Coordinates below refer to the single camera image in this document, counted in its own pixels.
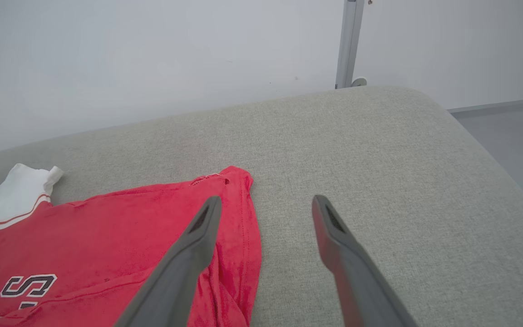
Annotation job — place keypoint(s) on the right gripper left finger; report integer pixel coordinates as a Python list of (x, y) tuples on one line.
[(184, 272)]

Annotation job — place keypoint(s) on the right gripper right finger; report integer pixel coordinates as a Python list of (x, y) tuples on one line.
[(352, 277)]

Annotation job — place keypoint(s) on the red and white jersey garment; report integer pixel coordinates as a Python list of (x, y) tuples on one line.
[(107, 236)]

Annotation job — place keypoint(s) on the grey fabric sofa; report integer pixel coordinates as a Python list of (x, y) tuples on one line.
[(379, 159)]

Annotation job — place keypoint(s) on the grey wall baseboard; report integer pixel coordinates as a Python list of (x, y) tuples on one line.
[(506, 105)]

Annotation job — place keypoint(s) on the grey metal post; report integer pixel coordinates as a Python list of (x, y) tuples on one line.
[(348, 41)]

